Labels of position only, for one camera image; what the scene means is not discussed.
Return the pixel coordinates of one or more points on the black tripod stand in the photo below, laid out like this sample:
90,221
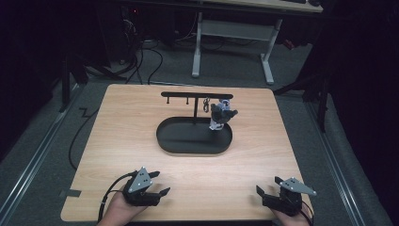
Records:
322,103

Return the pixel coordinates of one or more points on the desk with white legs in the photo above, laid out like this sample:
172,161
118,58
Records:
235,30

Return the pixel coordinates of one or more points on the dark computer tower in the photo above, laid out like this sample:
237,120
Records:
130,31

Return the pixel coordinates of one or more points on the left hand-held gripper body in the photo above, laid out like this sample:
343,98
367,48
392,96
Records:
139,196

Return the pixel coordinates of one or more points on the black metal stand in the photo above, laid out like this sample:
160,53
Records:
65,84

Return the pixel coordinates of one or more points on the black key rack with tray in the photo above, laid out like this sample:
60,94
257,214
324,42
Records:
188,138

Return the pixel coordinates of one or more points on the black computer mouse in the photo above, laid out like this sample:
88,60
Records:
314,3

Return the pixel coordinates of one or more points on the grey tape piece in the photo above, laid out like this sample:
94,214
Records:
71,193

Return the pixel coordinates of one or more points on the small red object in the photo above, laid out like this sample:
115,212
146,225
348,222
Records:
289,44

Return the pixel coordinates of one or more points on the person's left hand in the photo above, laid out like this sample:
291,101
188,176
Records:
120,212

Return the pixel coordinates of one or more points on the metal floor rail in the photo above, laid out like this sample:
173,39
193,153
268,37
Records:
337,171
34,160

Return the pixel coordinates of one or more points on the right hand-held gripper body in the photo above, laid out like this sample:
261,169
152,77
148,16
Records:
287,202

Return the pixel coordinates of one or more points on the person's right hand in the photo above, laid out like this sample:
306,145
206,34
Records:
293,220

